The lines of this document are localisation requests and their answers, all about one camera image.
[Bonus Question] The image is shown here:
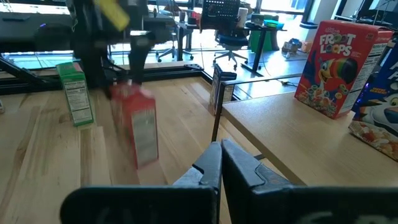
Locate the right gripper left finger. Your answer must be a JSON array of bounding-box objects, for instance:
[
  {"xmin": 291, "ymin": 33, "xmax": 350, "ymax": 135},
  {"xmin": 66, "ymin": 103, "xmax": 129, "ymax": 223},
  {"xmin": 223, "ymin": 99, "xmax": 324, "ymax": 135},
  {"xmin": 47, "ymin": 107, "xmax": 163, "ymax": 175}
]
[{"xmin": 60, "ymin": 142, "xmax": 223, "ymax": 224}]

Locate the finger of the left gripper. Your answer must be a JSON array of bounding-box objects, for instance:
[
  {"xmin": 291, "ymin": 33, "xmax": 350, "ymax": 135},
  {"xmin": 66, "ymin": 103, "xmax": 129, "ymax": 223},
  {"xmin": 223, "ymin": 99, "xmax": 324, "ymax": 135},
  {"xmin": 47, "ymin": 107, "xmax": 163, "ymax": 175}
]
[
  {"xmin": 129, "ymin": 63, "xmax": 140, "ymax": 85},
  {"xmin": 139, "ymin": 63, "xmax": 149, "ymax": 85}
]

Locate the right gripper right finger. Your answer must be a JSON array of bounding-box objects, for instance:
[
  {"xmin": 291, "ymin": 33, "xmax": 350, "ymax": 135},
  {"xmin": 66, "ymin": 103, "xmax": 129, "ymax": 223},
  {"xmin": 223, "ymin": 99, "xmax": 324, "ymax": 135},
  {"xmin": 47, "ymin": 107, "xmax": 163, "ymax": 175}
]
[{"xmin": 222, "ymin": 139, "xmax": 398, "ymax": 224}]

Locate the red Froot Loops cereal box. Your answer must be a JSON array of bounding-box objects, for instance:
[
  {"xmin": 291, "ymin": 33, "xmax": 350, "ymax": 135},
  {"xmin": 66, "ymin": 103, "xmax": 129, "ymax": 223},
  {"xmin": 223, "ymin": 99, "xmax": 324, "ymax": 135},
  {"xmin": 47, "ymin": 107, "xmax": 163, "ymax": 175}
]
[
  {"xmin": 294, "ymin": 20, "xmax": 394, "ymax": 120},
  {"xmin": 110, "ymin": 81, "xmax": 160, "ymax": 170}
]

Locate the green Apple Jacks cereal box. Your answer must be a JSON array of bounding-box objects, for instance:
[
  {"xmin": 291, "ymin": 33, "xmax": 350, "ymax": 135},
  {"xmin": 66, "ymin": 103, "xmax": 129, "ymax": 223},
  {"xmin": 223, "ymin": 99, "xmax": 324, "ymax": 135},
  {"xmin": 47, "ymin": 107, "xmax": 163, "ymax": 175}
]
[{"xmin": 56, "ymin": 61, "xmax": 95, "ymax": 128}]

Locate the blue Frosted Flakes cereal box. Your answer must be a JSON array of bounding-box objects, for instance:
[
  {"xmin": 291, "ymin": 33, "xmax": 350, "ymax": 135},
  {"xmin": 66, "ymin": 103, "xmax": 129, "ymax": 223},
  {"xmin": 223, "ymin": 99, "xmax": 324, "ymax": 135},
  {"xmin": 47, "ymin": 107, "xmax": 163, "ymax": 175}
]
[
  {"xmin": 208, "ymin": 63, "xmax": 238, "ymax": 115},
  {"xmin": 348, "ymin": 34, "xmax": 398, "ymax": 162}
]

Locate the black-framed wooden-top shelf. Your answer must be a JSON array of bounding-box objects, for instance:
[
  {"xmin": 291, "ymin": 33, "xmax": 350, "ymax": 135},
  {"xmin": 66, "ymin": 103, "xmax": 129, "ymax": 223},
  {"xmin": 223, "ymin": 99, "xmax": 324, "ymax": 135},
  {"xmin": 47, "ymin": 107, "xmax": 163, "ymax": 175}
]
[{"xmin": 210, "ymin": 73, "xmax": 398, "ymax": 187}]

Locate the teal flat stack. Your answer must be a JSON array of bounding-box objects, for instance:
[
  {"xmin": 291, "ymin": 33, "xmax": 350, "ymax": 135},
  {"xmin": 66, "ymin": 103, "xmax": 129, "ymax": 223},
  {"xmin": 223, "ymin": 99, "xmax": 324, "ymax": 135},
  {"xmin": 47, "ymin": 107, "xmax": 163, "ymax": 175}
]
[{"xmin": 263, "ymin": 19, "xmax": 285, "ymax": 30}]

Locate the grey star-base office chair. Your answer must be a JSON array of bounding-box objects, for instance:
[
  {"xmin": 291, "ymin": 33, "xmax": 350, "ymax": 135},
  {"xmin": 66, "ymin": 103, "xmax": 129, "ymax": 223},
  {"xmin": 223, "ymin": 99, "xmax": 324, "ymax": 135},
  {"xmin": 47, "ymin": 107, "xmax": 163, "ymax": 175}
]
[{"xmin": 155, "ymin": 29, "xmax": 195, "ymax": 63}]

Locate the mesh-back blue-seat office chair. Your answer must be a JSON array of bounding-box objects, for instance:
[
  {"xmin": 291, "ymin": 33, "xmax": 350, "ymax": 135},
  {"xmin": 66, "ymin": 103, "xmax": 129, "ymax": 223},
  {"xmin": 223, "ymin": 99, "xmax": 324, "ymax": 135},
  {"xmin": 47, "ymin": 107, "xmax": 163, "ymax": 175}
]
[{"xmin": 200, "ymin": 0, "xmax": 251, "ymax": 72}]

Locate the white paper roll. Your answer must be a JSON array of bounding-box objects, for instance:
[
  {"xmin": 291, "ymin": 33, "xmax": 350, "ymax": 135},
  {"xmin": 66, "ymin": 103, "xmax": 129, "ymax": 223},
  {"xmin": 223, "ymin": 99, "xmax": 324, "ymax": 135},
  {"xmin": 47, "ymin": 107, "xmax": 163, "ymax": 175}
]
[{"xmin": 238, "ymin": 7, "xmax": 249, "ymax": 29}]

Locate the black office desk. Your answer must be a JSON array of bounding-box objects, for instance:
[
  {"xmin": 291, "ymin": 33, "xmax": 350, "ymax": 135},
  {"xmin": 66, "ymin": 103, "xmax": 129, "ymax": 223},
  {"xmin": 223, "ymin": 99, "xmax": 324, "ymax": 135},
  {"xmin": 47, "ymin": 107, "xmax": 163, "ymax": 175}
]
[{"xmin": 175, "ymin": 18, "xmax": 289, "ymax": 75}]

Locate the green container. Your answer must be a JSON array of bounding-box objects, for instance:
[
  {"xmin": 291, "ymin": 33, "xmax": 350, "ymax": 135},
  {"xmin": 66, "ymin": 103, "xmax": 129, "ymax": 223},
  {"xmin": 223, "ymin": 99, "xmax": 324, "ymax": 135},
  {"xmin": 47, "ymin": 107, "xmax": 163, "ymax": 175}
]
[{"xmin": 248, "ymin": 29, "xmax": 279, "ymax": 53}]

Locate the black-framed large window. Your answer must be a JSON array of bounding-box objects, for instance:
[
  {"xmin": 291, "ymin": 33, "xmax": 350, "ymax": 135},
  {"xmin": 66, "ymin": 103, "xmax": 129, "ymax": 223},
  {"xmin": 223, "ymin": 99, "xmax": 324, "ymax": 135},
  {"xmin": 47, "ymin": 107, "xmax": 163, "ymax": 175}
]
[{"xmin": 0, "ymin": 0, "xmax": 315, "ymax": 68}]

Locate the black metal rig frame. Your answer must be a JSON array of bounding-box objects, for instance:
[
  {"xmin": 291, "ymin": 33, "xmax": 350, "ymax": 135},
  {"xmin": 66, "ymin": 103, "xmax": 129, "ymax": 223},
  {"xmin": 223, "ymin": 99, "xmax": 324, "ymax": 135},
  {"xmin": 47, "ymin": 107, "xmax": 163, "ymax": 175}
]
[{"xmin": 0, "ymin": 55, "xmax": 240, "ymax": 100}]

